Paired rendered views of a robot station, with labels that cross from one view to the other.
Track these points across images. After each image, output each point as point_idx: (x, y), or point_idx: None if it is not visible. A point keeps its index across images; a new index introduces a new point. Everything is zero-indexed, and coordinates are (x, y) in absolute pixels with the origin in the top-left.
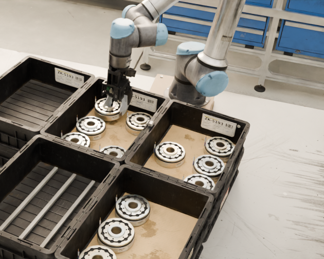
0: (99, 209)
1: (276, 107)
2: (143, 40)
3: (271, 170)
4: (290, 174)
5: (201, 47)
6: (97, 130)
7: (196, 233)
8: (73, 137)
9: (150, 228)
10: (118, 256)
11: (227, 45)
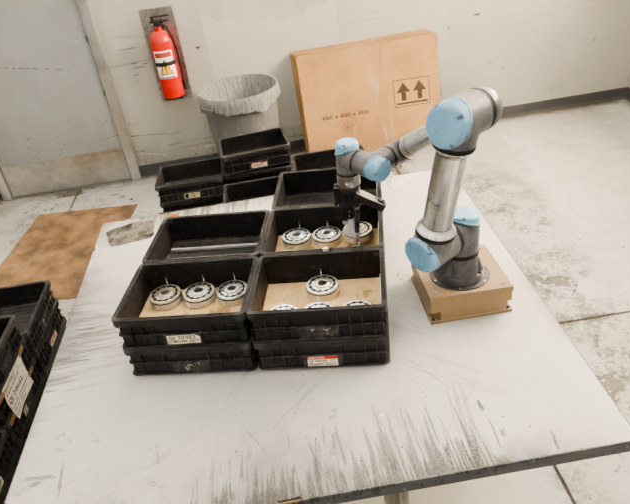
0: (206, 269)
1: (569, 366)
2: (353, 166)
3: (417, 393)
4: (422, 412)
5: (459, 216)
6: (320, 239)
7: (187, 317)
8: (299, 232)
9: (221, 311)
10: (182, 306)
11: (434, 214)
